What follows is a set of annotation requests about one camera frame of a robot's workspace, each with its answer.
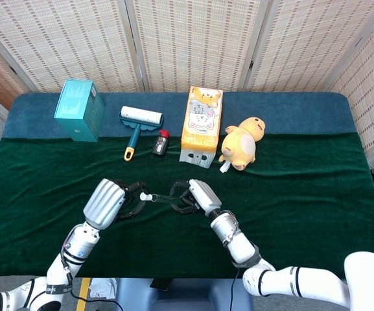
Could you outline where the dark green velvet cloth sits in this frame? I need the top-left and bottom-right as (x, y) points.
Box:
(0, 131), (374, 279)

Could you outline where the blue table cover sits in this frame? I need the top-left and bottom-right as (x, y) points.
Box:
(2, 92), (358, 140)

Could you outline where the teal handled lint roller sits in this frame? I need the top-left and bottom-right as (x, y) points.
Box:
(119, 106), (165, 162)

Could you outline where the blue grey robot torso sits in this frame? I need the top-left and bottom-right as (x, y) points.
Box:
(115, 277), (254, 311)

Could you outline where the clear glass test tube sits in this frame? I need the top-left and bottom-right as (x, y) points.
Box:
(150, 193), (181, 203)

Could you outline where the yellow plush toy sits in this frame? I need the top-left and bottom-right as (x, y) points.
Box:
(218, 117), (266, 174)

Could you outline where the yellow cat print tissue pack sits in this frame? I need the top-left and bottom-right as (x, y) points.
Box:
(179, 86), (224, 169)

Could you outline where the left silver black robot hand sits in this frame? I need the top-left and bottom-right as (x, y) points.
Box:
(82, 178), (151, 231)

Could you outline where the crumpled white paper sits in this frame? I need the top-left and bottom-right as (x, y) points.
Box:
(89, 277), (119, 301)

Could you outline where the teal cardboard box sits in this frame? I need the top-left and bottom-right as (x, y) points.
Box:
(54, 79), (106, 143)

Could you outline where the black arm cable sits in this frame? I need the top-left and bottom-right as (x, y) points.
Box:
(69, 289), (123, 306)

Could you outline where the white woven folding screen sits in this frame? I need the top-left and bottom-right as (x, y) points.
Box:
(0, 0), (374, 153)

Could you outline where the black device with red cap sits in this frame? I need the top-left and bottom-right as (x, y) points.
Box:
(151, 129), (170, 157)

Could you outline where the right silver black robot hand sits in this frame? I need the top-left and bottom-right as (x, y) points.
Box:
(169, 179), (222, 217)

